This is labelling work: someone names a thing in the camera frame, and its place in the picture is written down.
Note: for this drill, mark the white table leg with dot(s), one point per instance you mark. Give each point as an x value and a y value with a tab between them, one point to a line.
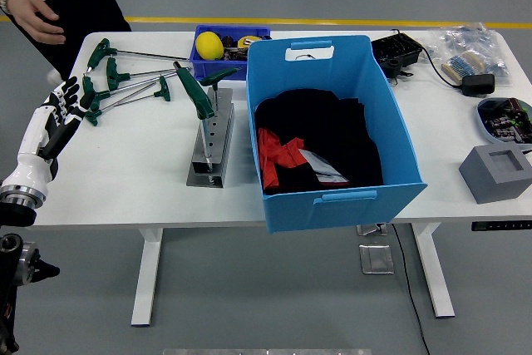
146	276
434	272

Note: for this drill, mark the person's right hand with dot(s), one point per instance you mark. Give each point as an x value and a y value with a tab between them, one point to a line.
33	14

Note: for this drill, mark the black power adapter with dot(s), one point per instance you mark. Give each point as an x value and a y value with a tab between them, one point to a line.
478	85

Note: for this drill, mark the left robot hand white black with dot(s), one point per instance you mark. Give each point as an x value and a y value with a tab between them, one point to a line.
35	139

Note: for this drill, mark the black cloth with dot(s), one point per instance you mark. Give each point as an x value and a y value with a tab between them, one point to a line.
324	130

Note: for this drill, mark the dark small parts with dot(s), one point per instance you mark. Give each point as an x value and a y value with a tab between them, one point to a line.
234	55

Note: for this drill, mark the yellow tape measure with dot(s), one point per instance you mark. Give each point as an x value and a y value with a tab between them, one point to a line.
245	41

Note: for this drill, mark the grey block with square recess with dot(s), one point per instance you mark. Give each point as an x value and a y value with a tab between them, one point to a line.
482	180

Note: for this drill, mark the large metal floor plate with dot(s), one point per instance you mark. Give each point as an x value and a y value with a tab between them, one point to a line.
376	259

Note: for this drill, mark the small metal floor plate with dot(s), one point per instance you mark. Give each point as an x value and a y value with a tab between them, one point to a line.
371	229

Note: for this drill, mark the clear plastic component bags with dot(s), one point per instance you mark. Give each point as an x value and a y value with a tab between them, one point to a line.
465	39

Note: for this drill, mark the light blue plate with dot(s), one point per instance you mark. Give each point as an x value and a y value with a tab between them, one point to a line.
483	123

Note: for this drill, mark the grey metal tool stand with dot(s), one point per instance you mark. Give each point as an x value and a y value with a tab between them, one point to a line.
221	122

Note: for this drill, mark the silver grey bag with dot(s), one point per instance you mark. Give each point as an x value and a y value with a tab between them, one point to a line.
324	166

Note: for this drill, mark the electronic components pile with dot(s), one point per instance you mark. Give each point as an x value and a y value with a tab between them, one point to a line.
505	122

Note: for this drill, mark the black plastic tray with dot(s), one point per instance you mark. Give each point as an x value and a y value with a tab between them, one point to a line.
397	49

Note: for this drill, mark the black table control panel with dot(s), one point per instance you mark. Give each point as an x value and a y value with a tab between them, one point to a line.
500	225

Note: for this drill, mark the red cloth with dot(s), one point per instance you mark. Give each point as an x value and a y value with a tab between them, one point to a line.
272	151

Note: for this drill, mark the small blue plastic bin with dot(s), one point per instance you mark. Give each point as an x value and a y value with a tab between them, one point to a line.
216	69

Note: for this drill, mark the large blue plastic box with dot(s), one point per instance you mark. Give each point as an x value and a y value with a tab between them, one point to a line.
345	213

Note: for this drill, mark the yellow lemon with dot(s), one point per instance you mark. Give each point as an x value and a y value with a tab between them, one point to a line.
209	45

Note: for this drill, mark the beige resistor tape strip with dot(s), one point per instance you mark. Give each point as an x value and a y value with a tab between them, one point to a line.
461	67

